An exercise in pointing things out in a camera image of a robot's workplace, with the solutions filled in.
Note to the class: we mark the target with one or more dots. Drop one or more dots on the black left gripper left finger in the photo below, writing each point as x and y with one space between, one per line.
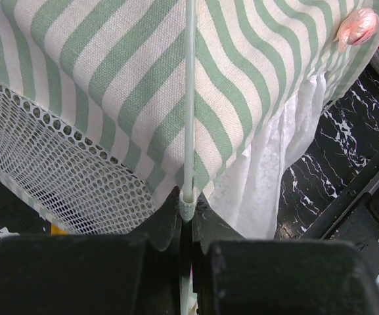
134 273

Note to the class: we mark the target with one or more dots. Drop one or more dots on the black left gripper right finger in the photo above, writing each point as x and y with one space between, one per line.
233 275

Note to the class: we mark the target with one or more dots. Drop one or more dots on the green striped pet tent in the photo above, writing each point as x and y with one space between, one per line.
92 104

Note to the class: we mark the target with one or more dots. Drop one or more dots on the yellow double bowl holder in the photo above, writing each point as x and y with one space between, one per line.
55 230

